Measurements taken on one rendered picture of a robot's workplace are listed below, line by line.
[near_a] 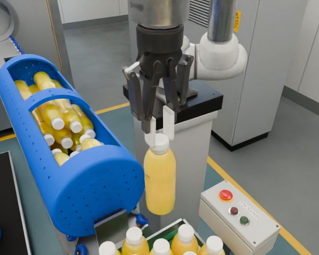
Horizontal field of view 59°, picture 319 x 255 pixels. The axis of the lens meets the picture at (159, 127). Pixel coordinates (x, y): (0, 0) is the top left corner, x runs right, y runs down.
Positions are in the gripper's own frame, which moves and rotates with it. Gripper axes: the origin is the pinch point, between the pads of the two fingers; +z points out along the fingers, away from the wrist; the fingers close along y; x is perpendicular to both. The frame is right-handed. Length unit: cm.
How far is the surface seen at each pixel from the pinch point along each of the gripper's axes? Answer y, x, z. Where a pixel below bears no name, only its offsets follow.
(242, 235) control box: -15.0, 14.8, 30.0
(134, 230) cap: 7.0, -0.5, 29.0
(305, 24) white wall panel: -268, -130, 54
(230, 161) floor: -131, -83, 140
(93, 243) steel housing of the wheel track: 14, -15, 47
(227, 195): -19.9, 4.2, 28.7
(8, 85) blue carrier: 19, -83, 21
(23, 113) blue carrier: 19, -57, 21
